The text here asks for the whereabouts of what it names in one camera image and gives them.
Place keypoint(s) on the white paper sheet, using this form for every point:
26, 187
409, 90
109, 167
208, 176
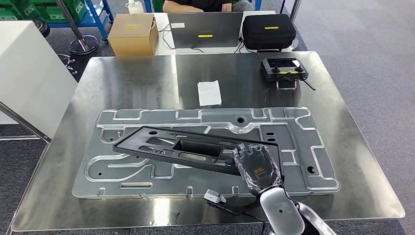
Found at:
209, 93

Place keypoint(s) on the black remote controller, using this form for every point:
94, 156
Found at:
283, 69

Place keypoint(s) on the grey laptop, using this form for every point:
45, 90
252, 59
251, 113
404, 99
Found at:
204, 29

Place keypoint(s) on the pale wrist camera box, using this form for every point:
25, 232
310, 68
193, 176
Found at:
214, 196

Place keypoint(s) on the black carry case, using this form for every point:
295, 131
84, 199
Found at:
269, 35

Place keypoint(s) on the grey aluminium jig plate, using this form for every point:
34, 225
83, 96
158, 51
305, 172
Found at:
201, 185

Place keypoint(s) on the black camera bracket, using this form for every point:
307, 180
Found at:
233, 209

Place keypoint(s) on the brown cardboard box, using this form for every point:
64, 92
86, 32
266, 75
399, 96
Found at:
133, 35

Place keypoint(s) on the white plastic bottle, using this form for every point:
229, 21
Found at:
135, 7

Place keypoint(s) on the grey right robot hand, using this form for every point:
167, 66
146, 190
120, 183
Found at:
259, 172

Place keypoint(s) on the green plastic crate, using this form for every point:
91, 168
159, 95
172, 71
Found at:
16, 11
158, 6
61, 11

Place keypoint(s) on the black plastic plate frame part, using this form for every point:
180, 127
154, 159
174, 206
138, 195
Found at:
129, 146

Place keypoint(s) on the chrome stanchion post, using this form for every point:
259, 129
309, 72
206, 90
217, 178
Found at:
295, 13
82, 43

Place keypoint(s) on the blue metal shelf rack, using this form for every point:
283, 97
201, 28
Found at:
97, 16

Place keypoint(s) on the person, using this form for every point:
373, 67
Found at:
201, 5

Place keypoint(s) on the white table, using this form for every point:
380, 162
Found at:
29, 71

